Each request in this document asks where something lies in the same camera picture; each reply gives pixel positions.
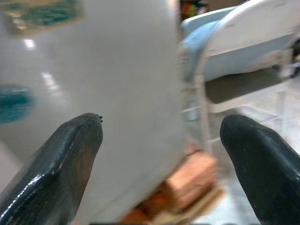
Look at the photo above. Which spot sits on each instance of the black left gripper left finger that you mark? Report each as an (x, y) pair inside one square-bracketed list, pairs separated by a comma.
[(58, 175)]

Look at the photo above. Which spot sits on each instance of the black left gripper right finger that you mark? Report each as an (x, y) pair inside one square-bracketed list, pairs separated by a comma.
[(269, 175)]

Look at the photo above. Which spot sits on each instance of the white fridge door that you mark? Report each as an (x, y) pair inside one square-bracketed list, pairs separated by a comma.
[(117, 70)]

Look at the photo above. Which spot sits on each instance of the round teal sticker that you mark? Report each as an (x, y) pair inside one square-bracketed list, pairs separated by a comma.
[(14, 103)]

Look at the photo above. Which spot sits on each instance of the white folding chair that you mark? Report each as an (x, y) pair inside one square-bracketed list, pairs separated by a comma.
[(253, 23)]

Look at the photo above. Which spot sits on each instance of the large teal printed sticker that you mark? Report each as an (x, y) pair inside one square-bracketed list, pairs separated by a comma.
[(42, 14)]

